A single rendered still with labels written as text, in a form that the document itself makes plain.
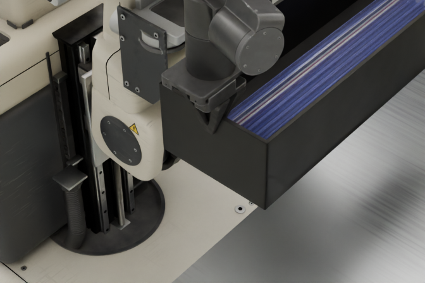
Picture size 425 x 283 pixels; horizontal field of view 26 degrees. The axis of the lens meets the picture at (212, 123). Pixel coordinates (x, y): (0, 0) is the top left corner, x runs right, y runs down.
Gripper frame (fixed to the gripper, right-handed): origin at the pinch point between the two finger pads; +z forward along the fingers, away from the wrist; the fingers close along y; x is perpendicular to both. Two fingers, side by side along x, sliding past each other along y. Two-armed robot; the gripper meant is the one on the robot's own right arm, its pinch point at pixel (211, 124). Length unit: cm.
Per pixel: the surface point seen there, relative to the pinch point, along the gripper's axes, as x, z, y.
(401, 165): -8.5, 27.5, 35.4
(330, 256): -10.9, 27.6, 13.0
